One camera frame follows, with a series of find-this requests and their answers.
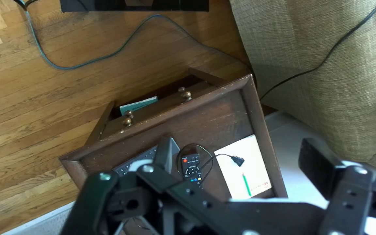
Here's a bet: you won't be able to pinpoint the long black remote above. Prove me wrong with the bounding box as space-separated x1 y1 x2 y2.
114 147 159 177

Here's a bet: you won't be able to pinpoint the small black remote colored buttons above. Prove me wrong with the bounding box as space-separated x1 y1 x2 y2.
180 152 205 187

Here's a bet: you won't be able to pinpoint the grey floor cable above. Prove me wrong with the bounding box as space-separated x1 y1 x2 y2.
21 0 251 74

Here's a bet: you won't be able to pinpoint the olive fabric couch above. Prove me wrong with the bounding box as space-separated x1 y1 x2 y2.
228 0 376 176

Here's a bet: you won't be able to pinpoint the black plug with wire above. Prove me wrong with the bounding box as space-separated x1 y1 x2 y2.
176 143 247 178

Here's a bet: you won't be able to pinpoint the green pen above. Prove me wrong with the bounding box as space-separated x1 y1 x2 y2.
240 173 253 198

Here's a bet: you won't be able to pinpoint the dark wooden nightstand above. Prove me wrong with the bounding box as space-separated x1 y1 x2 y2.
59 68 290 203

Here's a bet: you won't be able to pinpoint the thin black power cord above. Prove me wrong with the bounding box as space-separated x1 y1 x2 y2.
258 0 376 102

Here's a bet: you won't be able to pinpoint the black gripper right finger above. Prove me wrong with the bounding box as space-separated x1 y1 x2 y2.
298 138 376 235

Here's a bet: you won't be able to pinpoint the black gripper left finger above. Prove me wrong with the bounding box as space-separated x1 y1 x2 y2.
61 136 185 235

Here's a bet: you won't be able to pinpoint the black flat slab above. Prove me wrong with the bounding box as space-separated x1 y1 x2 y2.
60 0 210 14

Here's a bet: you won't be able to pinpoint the white notepad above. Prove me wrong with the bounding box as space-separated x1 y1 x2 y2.
213 135 273 202

